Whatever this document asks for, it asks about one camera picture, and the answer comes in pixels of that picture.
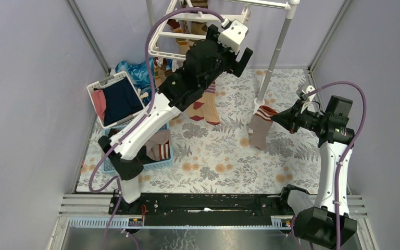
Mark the red striped sock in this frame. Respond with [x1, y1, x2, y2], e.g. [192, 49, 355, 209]
[186, 102, 204, 121]
[201, 82, 221, 125]

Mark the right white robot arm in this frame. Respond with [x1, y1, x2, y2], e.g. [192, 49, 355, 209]
[271, 96, 357, 249]

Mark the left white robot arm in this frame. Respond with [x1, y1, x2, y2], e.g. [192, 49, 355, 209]
[98, 20, 253, 214]

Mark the pile of socks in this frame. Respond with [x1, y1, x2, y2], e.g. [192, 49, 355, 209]
[138, 130, 171, 164]

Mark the silver drying rack stand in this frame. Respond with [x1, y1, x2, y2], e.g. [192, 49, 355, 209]
[146, 1, 300, 108]

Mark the brown patterned hanging sock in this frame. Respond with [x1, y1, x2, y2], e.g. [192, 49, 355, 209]
[187, 0, 210, 43]

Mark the blue patterned cloth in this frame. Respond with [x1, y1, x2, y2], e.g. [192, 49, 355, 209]
[115, 57, 157, 106]

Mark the dark navy cloth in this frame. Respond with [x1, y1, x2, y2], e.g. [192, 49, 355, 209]
[95, 78, 143, 127]

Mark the pink cloth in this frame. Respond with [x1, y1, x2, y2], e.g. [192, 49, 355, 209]
[91, 90, 107, 122]

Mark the white laundry basket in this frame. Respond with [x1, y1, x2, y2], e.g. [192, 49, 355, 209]
[86, 71, 145, 129]

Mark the blue laundry basket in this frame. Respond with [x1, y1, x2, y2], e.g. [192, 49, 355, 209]
[101, 122, 173, 174]

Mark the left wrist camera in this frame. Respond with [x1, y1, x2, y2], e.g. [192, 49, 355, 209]
[218, 18, 248, 55]

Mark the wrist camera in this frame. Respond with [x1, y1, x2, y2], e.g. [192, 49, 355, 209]
[297, 85, 316, 114]
[218, 18, 248, 55]

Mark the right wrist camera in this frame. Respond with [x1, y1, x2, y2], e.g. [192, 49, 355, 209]
[297, 85, 316, 114]

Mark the white sock hanger frame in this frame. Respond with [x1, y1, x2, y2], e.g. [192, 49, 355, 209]
[147, 0, 253, 66]

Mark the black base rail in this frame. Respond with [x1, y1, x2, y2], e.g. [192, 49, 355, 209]
[108, 192, 293, 226]

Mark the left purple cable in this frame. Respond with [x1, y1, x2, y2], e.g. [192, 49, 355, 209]
[88, 7, 230, 250]

